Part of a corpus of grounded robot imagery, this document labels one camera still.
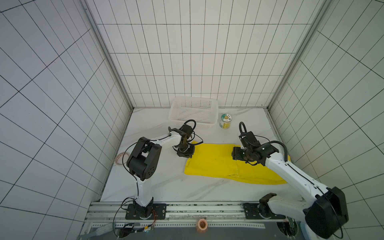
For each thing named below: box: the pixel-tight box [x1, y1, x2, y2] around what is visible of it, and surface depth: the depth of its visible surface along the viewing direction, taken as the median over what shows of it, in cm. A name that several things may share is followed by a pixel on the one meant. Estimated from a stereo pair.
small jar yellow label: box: [219, 113, 232, 130], surface depth 105 cm
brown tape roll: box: [197, 218, 208, 234], surface depth 61 cm
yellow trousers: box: [184, 141, 286, 185], surface depth 87 cm
